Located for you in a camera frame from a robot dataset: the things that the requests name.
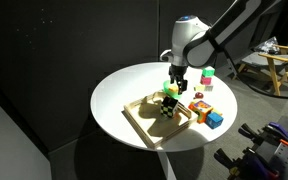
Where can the white round table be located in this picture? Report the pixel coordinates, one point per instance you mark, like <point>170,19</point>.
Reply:
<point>136,82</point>

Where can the patterned picture cube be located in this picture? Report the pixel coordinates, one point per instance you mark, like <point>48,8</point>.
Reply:
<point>169,107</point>

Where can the wooden chair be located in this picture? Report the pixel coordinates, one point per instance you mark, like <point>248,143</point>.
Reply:
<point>275,60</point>

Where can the blue block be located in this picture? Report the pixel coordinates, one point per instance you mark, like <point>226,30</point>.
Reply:
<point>214,120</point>

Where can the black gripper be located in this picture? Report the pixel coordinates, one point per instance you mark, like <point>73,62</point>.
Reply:
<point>177,73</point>

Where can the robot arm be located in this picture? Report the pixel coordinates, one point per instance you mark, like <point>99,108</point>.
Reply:
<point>195,44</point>

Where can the purple handled clamp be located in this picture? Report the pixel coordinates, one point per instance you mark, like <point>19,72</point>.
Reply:
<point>251,166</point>

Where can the wooden tray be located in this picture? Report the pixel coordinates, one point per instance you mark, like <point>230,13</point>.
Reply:
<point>154,128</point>

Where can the pink cube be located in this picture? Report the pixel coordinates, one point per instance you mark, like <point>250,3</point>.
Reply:
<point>205,80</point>

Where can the yellow banana toy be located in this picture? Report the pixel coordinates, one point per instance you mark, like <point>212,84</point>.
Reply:
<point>217,111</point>

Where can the green bowl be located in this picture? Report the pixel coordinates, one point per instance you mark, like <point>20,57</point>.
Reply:
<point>166,85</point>

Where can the clamp with orange tip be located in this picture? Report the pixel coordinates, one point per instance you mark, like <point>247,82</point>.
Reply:
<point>270,132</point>

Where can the green cube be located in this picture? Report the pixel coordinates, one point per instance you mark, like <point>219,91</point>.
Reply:
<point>208,71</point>

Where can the yellow-green flat block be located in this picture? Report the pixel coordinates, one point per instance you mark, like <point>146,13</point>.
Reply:
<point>203,88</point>

